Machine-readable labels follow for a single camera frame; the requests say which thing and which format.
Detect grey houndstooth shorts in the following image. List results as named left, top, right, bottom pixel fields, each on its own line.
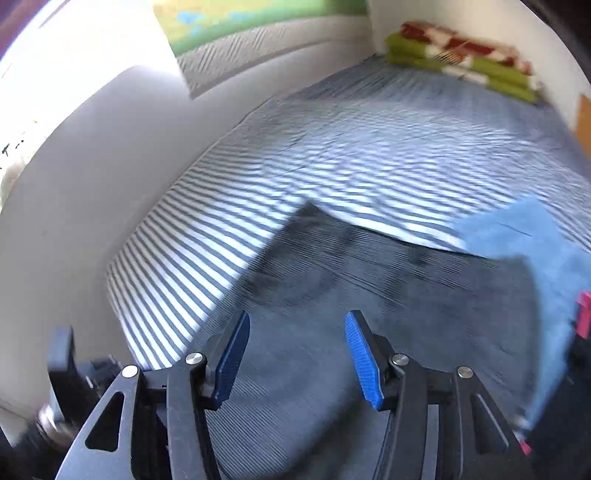
left=194, top=204, right=541, bottom=479

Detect light blue garment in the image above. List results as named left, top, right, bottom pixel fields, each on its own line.
left=451, top=195, right=591, bottom=430

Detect blue white striped bed sheet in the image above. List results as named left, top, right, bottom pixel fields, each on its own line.
left=106, top=57, right=590, bottom=369

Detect green folded quilt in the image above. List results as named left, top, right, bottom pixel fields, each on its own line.
left=386, top=34, right=542, bottom=104

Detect wooden door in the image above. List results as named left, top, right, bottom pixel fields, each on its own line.
left=575, top=95, right=591, bottom=157

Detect red cream folded blanket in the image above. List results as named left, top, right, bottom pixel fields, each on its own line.
left=399, top=21, right=534, bottom=76

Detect green landscape wall scroll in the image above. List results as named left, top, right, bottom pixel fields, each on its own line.
left=153, top=0, right=372, bottom=98

